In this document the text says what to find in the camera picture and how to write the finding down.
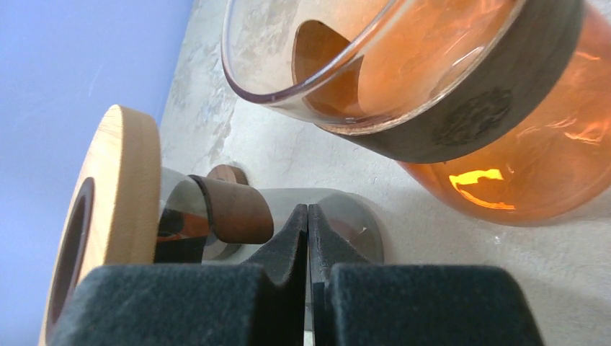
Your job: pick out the brown wooden round coaster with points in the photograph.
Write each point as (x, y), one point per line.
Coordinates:
(228, 173)

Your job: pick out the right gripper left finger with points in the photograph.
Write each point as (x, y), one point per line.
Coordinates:
(258, 302)

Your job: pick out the amber glass carafe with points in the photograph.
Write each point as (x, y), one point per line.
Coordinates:
(500, 109)

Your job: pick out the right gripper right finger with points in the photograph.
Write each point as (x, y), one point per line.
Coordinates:
(355, 302)

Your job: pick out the wooden ring dripper stand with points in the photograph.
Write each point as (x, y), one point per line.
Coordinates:
(127, 209)

